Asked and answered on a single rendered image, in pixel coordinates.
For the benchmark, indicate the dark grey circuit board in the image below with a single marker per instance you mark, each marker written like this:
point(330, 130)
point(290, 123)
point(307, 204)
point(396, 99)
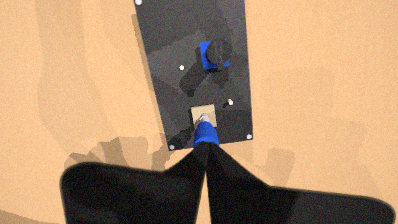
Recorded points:
point(198, 58)

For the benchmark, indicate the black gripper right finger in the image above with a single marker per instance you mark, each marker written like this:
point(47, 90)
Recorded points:
point(237, 196)

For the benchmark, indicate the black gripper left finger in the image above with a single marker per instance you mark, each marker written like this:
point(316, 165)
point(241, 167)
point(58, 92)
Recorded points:
point(116, 194)

